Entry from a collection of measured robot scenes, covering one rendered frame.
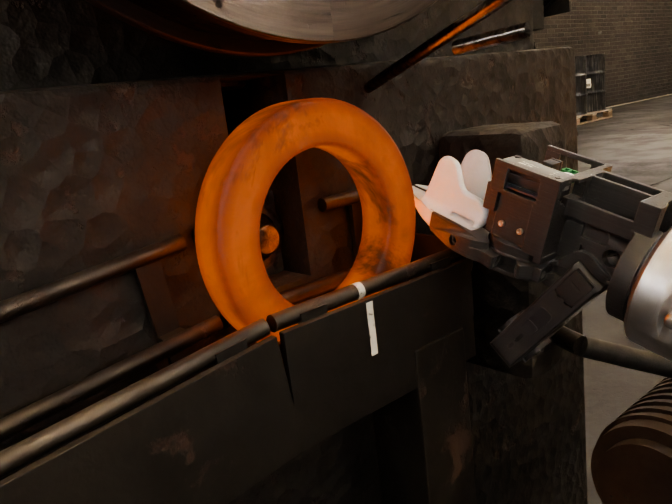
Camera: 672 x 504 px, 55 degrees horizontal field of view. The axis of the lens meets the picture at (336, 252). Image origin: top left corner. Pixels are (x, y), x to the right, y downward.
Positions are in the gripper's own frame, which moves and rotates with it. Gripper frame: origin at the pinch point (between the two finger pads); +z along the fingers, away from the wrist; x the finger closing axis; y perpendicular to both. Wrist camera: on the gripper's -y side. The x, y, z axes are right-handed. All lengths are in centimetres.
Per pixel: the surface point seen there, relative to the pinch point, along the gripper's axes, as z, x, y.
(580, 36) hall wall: 595, -1141, -123
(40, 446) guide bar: -6.3, 34.9, -3.7
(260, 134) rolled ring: 0.3, 17.4, 8.2
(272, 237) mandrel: 5.4, 12.0, -2.8
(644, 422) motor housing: -20.0, -11.6, -16.6
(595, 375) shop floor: 22, -117, -86
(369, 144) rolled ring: -0.3, 7.7, 6.3
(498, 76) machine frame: 7.6, -19.1, 7.8
